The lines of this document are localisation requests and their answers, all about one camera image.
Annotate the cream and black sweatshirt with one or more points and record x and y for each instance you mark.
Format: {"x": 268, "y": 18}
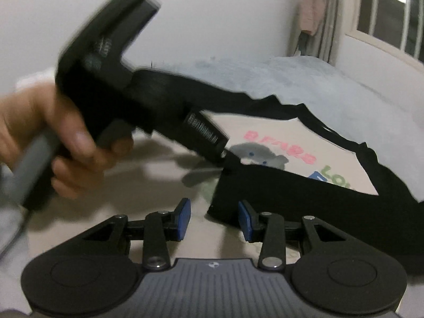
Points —
{"x": 331, "y": 192}

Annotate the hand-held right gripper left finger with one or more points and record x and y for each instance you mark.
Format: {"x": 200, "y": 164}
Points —
{"x": 184, "y": 220}

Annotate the person's left hand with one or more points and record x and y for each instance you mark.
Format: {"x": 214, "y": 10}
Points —
{"x": 26, "y": 112}

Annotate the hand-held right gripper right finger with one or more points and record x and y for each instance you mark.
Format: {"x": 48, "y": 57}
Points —
{"x": 245, "y": 222}

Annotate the window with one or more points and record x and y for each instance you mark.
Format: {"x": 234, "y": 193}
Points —
{"x": 391, "y": 13}

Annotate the grey curtain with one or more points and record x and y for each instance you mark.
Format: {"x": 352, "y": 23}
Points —
{"x": 338, "y": 20}

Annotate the pink hanging jacket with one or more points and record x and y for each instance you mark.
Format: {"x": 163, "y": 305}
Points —
{"x": 311, "y": 6}

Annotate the dark hanging clothing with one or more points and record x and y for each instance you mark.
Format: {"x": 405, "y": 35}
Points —
{"x": 302, "y": 43}

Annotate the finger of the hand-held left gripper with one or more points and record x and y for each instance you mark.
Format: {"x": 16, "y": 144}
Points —
{"x": 229, "y": 162}

